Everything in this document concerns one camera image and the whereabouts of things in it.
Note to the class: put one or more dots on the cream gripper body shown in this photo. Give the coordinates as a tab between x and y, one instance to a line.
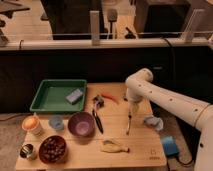
134	107

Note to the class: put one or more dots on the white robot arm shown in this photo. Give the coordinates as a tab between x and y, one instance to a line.
197	113

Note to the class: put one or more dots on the purple bowl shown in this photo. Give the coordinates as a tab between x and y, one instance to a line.
81	124

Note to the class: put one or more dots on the dark brown patterned bowl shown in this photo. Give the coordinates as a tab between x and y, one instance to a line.
53	150

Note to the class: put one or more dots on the silver fork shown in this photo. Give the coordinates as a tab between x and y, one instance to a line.
129	123

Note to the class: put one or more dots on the crumpled light blue cloth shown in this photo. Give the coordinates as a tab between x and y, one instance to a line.
155	122

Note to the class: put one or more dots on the red chili pepper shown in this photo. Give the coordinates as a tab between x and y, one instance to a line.
112	98

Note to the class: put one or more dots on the wooden board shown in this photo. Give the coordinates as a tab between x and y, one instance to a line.
146	151

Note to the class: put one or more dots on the blue grey sponge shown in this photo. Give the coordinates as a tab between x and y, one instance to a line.
74	96

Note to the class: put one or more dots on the light blue plastic cup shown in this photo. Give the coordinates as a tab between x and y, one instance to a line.
56	122

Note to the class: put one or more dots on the green plastic tray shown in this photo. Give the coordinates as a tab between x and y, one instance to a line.
51	96

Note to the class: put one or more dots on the orange topped white cup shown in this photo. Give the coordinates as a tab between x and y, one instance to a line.
32	125

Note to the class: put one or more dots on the small metal can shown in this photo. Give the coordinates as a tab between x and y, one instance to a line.
28	152

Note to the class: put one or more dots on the black handled can opener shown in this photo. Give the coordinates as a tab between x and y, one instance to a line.
97	103

